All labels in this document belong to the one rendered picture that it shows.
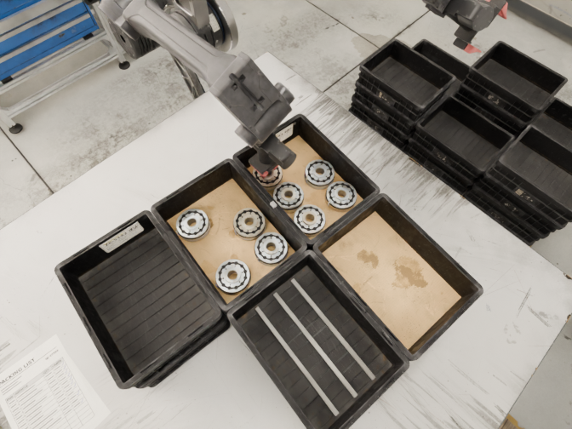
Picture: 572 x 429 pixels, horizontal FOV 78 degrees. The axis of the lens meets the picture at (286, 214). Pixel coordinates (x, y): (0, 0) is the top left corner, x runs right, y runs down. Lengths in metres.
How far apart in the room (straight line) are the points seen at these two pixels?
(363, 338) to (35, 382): 0.98
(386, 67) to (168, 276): 1.60
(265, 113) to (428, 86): 1.63
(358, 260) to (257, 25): 2.38
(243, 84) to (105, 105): 2.30
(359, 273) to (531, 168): 1.17
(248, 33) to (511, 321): 2.58
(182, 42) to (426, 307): 0.94
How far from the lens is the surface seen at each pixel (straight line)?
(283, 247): 1.10
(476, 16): 1.08
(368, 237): 1.18
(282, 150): 1.00
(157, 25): 0.73
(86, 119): 2.79
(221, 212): 1.20
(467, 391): 1.33
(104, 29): 2.84
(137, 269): 1.19
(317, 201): 1.21
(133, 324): 1.15
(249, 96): 0.58
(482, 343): 1.37
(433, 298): 1.18
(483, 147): 2.16
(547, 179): 2.07
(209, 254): 1.15
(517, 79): 2.42
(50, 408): 1.37
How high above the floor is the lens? 1.89
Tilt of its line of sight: 65 degrees down
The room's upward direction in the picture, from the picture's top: 3 degrees clockwise
